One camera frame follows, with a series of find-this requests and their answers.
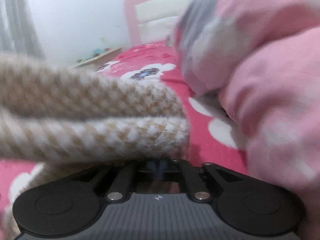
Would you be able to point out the grey curtain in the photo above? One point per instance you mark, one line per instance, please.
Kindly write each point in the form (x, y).
(18, 34)

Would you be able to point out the cream bedside table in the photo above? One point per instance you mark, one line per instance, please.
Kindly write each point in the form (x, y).
(96, 62)

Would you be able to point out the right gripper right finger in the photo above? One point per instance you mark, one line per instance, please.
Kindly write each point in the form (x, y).
(195, 188)

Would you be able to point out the pink floral bed blanket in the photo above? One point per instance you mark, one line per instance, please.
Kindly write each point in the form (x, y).
(214, 137)

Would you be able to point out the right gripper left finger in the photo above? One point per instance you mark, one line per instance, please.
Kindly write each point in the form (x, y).
(119, 190)

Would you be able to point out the pink white headboard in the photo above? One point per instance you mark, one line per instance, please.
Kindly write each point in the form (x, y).
(151, 20)

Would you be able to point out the pink grey quilt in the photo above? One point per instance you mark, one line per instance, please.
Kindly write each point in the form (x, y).
(262, 59)

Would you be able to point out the beige white houndstooth sweater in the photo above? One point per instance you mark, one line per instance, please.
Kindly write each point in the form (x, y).
(69, 120)

